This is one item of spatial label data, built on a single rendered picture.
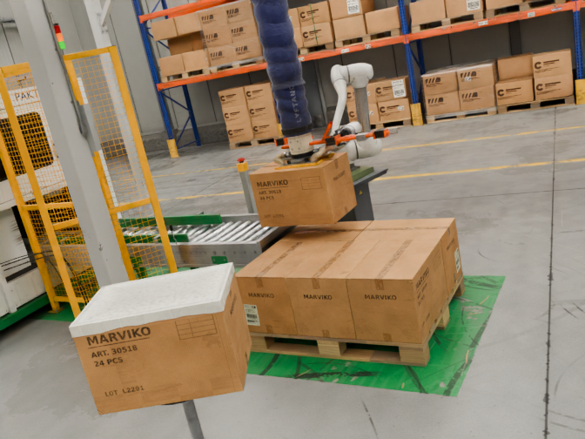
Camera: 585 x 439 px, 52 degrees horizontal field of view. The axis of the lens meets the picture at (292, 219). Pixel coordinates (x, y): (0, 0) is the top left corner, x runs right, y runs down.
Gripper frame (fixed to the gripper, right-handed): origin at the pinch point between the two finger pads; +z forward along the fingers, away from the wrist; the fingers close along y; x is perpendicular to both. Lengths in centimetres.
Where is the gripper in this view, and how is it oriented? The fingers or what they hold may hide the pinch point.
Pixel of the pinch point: (334, 139)
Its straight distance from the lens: 410.9
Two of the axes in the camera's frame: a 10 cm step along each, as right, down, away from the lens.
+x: -8.7, 0.3, 5.0
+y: 2.0, 9.4, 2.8
